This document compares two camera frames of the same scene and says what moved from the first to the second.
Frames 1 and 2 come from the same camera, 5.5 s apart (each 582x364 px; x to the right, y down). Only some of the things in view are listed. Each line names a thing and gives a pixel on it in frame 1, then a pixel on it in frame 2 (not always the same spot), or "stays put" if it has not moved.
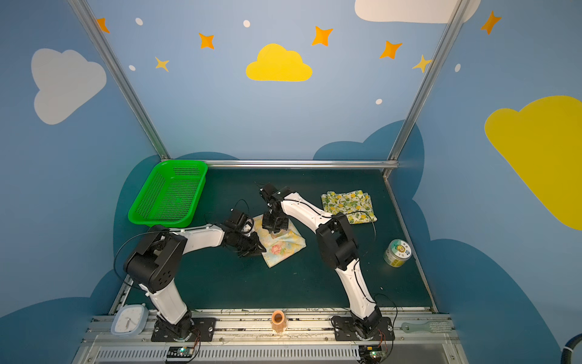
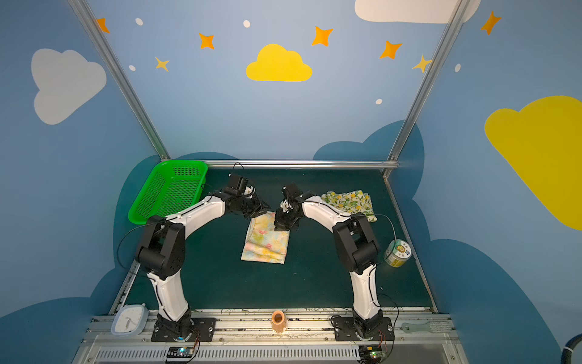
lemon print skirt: x=355 y=205 stays put
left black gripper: x=248 y=242 -> x=254 y=205
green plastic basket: x=169 y=196 stays put
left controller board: x=179 y=353 stays put
